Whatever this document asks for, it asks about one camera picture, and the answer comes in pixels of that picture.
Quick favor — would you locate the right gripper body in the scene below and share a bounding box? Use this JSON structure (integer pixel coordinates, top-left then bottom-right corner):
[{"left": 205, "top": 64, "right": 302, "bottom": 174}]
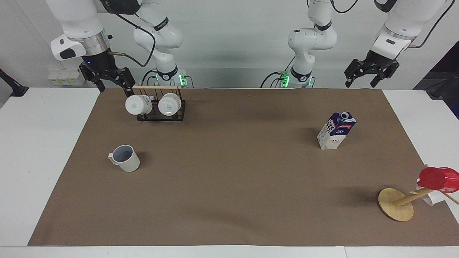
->
[{"left": 80, "top": 49, "right": 119, "bottom": 75}]

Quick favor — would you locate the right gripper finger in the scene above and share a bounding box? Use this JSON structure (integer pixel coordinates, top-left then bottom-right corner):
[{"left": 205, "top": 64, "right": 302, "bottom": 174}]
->
[
  {"left": 106, "top": 67, "right": 136, "bottom": 98},
  {"left": 79, "top": 64, "right": 107, "bottom": 93}
]

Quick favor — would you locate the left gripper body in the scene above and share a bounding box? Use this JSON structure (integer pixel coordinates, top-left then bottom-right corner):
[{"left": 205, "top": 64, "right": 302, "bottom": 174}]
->
[{"left": 364, "top": 49, "right": 396, "bottom": 70}]

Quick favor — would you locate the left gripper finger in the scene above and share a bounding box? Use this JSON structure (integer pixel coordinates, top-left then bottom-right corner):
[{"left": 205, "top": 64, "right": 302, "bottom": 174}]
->
[
  {"left": 370, "top": 60, "right": 401, "bottom": 89},
  {"left": 344, "top": 58, "right": 375, "bottom": 89}
]

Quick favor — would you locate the blue white milk carton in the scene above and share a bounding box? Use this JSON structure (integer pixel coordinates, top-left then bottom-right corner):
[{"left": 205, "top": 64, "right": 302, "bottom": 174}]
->
[{"left": 317, "top": 111, "right": 357, "bottom": 151}]

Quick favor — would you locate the red cup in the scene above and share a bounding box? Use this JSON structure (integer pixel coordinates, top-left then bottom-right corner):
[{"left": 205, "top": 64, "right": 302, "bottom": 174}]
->
[{"left": 417, "top": 167, "right": 459, "bottom": 194}]

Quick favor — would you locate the white cup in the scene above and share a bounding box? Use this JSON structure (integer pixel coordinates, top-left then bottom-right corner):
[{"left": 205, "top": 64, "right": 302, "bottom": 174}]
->
[{"left": 415, "top": 183, "right": 446, "bottom": 206}]

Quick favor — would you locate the wooden cup stand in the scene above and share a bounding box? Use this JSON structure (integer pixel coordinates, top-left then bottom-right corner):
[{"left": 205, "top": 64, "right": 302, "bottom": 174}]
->
[{"left": 378, "top": 164, "right": 459, "bottom": 222}]

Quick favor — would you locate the white mug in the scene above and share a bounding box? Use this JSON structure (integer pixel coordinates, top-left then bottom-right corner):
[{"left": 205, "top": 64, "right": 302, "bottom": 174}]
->
[
  {"left": 157, "top": 93, "right": 181, "bottom": 116},
  {"left": 124, "top": 94, "right": 153, "bottom": 116}
]

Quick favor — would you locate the black stand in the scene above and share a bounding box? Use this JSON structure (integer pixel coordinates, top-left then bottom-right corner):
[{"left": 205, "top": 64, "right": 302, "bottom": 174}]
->
[
  {"left": 0, "top": 68, "right": 29, "bottom": 97},
  {"left": 412, "top": 41, "right": 459, "bottom": 119}
]

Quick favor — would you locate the grey mug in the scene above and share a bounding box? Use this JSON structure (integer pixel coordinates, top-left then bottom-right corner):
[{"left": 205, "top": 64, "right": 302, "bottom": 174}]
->
[{"left": 108, "top": 144, "right": 141, "bottom": 173}]

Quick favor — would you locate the black cable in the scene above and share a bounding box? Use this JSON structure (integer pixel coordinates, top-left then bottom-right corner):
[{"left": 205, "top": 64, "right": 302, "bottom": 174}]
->
[
  {"left": 307, "top": 0, "right": 360, "bottom": 14},
  {"left": 102, "top": 0, "right": 157, "bottom": 68},
  {"left": 408, "top": 0, "right": 456, "bottom": 49},
  {"left": 141, "top": 69, "right": 159, "bottom": 86},
  {"left": 260, "top": 56, "right": 297, "bottom": 89}
]

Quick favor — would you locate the black wire mug rack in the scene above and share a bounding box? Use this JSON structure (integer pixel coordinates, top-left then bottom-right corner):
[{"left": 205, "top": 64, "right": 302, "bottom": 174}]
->
[{"left": 132, "top": 85, "right": 187, "bottom": 122}]

